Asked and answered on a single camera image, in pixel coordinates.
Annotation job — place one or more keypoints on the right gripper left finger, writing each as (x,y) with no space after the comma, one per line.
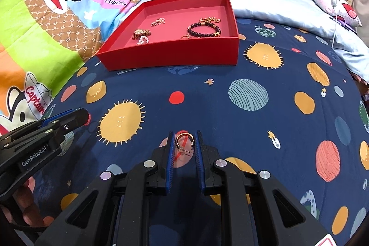
(113,209)

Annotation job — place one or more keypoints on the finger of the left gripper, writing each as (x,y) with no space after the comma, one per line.
(48,120)
(30,132)

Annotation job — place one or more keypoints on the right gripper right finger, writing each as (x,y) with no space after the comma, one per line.
(256,209)

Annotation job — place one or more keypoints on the red jewelry tray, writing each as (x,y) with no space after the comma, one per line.
(211,24)

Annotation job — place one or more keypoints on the left hand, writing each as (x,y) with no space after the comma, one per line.
(30,211)

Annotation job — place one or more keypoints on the navy planet print bedsheet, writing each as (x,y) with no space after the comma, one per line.
(289,107)

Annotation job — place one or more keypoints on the colourful monkey cartoon quilt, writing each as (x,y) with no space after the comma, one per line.
(43,43)

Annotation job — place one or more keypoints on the light blue pillow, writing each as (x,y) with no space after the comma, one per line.
(304,14)

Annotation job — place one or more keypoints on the pink white plush toy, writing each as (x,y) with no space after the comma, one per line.
(341,10)

